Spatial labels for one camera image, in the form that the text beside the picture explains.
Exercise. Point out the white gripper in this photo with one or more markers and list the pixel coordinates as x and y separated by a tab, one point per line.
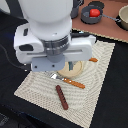
40	55

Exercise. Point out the red tomato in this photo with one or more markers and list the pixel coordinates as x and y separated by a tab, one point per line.
94	13

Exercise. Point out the round tan plate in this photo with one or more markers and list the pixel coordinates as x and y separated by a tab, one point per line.
77	69

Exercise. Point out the brown sausage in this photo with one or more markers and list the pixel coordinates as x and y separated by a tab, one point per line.
62	97

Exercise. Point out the grey cooking pot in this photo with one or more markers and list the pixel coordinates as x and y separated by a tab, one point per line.
75	8

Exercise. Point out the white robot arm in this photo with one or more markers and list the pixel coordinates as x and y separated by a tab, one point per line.
49	20

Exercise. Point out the fork with orange handle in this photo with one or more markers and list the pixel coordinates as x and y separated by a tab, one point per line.
74	83

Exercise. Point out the knife with orange handle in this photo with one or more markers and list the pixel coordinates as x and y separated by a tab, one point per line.
93	59

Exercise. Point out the beige woven placemat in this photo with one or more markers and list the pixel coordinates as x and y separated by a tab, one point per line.
41	90

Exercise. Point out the grey saucepan with handle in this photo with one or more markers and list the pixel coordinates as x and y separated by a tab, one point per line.
93	20

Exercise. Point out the tan wooden bowl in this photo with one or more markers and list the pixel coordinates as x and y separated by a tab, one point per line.
123	14

